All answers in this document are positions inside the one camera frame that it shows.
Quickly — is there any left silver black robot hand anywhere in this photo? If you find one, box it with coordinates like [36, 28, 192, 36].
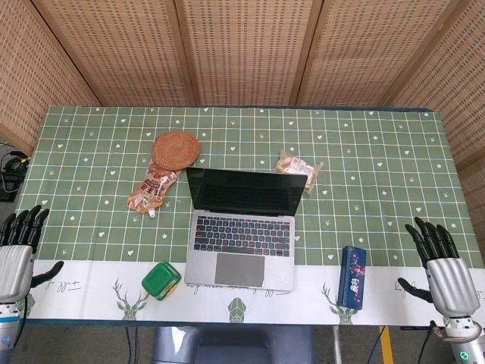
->
[0, 205, 64, 304]

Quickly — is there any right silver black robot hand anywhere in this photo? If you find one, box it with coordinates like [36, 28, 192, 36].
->
[397, 216, 480, 318]

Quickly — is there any silver laptop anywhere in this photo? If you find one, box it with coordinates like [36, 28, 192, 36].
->
[183, 167, 309, 293]

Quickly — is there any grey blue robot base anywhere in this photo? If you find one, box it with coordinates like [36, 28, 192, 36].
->
[151, 325, 315, 364]

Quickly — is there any blue printed pencil case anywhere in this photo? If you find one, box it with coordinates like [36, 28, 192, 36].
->
[336, 245, 368, 309]

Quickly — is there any green lidded plastic box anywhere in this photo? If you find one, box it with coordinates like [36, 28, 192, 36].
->
[141, 262, 182, 302]

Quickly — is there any orange sauce pouch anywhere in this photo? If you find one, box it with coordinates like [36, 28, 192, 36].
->
[126, 158, 183, 218]

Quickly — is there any clear bag of bread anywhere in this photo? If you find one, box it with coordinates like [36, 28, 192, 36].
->
[274, 149, 323, 195]

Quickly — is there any round woven rattan coaster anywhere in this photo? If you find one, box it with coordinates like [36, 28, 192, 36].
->
[152, 130, 201, 170]

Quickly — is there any green grid tablecloth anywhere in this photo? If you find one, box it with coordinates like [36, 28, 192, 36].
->
[6, 105, 485, 328]

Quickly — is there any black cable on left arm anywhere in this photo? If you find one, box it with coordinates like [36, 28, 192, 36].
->
[10, 291, 30, 352]

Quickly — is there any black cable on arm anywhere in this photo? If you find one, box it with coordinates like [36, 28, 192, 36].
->
[10, 291, 30, 352]
[415, 320, 439, 364]

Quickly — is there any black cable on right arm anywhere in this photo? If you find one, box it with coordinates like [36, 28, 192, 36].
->
[415, 320, 439, 364]

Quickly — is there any black cable bundle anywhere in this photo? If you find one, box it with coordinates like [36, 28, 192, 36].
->
[0, 149, 31, 202]

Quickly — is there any blue hanging cable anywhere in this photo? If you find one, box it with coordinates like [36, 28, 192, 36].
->
[368, 325, 384, 364]

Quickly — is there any black hanging cable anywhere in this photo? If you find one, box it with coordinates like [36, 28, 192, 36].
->
[124, 325, 138, 364]

